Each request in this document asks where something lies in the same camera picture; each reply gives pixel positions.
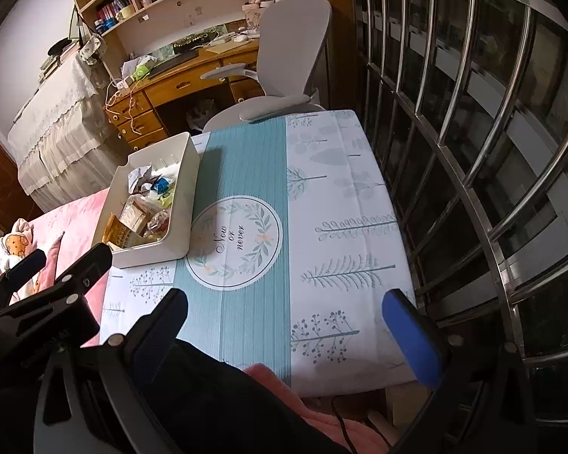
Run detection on wooden desk with drawers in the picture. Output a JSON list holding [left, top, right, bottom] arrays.
[[103, 42, 266, 149]]

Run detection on brown wooden door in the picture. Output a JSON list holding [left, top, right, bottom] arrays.
[[0, 123, 43, 228]]

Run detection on stack of books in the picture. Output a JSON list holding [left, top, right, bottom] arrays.
[[38, 54, 76, 81]]

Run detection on orange white snack box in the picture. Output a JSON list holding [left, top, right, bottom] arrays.
[[101, 215, 145, 249]]

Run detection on lace covered cabinet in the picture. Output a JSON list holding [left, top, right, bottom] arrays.
[[7, 54, 124, 199]]

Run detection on black keyboard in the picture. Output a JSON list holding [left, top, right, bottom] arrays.
[[148, 51, 200, 79]]

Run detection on cartoon bear pillow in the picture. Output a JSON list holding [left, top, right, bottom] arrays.
[[0, 218, 64, 294]]

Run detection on black cloth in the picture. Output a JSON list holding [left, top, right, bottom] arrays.
[[142, 340, 351, 454]]

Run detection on row of red blue books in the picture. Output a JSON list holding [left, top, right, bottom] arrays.
[[95, 0, 133, 22]]

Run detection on person's pink clothing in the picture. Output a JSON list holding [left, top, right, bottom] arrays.
[[243, 363, 393, 454]]

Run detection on white plastic bag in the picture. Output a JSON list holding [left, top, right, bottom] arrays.
[[120, 54, 159, 81]]

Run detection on floral cloth bag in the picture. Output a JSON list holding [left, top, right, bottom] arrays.
[[78, 33, 107, 64]]

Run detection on clear cracker packet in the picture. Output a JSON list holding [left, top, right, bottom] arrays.
[[123, 199, 152, 232]]

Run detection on pink patterned box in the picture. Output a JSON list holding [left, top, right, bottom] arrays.
[[243, 5, 270, 31]]

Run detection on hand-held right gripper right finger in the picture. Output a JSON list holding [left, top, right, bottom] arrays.
[[382, 288, 535, 454]]

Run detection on grey white bundle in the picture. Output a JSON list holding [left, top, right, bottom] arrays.
[[189, 99, 216, 126]]

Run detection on white plastic storage bin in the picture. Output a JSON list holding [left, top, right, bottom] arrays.
[[91, 131, 204, 270]]

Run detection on grey office chair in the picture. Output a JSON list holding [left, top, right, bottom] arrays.
[[200, 0, 334, 132]]

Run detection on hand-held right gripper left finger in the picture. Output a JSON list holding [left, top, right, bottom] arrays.
[[33, 288, 189, 454]]

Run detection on wooden desk hutch shelf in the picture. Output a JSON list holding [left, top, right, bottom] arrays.
[[66, 0, 285, 72]]

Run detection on black gold patterned box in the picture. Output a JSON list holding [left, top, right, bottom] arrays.
[[173, 33, 218, 55]]

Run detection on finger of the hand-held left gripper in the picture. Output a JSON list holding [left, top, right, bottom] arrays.
[[0, 244, 113, 315], [0, 250, 47, 303]]

